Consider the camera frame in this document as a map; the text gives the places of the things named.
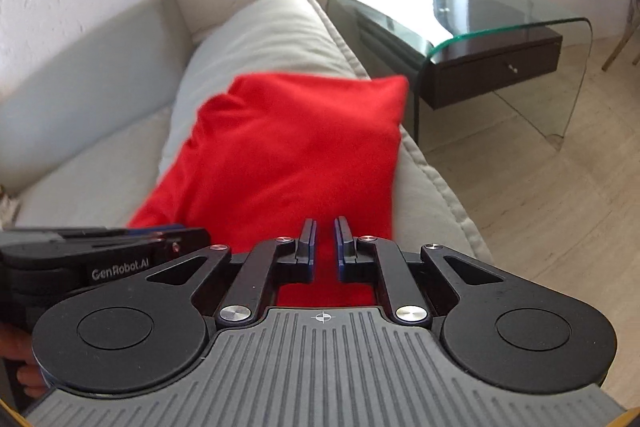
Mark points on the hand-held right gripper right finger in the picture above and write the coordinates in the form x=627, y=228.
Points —
x=342, y=252

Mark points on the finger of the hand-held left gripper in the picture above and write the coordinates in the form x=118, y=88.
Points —
x=165, y=237

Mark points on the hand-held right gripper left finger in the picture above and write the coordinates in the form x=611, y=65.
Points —
x=309, y=252

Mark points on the red shirt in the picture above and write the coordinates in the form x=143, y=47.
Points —
x=290, y=147

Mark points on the person's left hand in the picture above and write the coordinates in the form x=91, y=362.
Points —
x=30, y=379

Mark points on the light grey garment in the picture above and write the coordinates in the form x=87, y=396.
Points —
x=6, y=207

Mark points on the grey sofa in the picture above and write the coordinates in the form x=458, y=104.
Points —
x=90, y=107

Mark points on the dark wooden drawer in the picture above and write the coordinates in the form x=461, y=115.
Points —
x=490, y=67

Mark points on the glass side table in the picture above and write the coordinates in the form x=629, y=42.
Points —
x=480, y=2

